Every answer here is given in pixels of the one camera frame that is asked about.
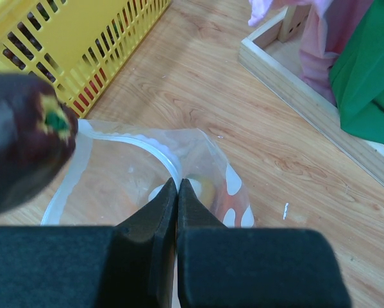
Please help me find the pink shirt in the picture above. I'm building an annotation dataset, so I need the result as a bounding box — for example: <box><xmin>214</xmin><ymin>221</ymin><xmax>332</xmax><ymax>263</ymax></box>
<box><xmin>248</xmin><ymin>0</ymin><xmax>372</xmax><ymax>105</ymax></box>

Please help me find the green shirt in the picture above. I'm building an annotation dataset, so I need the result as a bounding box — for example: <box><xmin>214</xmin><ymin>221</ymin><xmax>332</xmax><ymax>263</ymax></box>
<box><xmin>330</xmin><ymin>1</ymin><xmax>384</xmax><ymax>144</ymax></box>

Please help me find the yellow plastic basket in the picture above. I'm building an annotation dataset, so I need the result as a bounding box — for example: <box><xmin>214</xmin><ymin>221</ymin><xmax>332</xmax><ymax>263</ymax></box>
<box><xmin>0</xmin><ymin>0</ymin><xmax>170</xmax><ymax>117</ymax></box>

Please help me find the clear zip top bag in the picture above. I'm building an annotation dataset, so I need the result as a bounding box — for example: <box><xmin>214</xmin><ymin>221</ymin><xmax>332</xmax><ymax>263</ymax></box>
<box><xmin>41</xmin><ymin>119</ymin><xmax>242</xmax><ymax>225</ymax></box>

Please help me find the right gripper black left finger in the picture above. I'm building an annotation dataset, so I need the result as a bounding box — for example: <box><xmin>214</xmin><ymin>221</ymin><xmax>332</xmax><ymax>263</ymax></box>
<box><xmin>0</xmin><ymin>180</ymin><xmax>178</xmax><ymax>307</ymax></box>

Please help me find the dark purple grape bunch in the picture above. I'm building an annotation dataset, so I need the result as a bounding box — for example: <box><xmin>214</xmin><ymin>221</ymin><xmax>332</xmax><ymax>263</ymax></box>
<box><xmin>2</xmin><ymin>24</ymin><xmax>56</xmax><ymax>83</ymax></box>

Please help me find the red watermelon slice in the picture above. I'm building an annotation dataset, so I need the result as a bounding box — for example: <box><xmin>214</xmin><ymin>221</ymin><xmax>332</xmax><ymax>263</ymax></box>
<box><xmin>212</xmin><ymin>180</ymin><xmax>255</xmax><ymax>228</ymax></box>

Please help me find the wooden clothes rack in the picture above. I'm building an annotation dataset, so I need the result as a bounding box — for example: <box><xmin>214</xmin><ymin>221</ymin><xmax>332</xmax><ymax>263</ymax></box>
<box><xmin>238</xmin><ymin>6</ymin><xmax>384</xmax><ymax>186</ymax></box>

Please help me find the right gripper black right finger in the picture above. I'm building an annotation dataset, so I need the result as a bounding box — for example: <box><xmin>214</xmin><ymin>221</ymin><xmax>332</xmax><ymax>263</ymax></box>
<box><xmin>177</xmin><ymin>179</ymin><xmax>352</xmax><ymax>307</ymax></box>

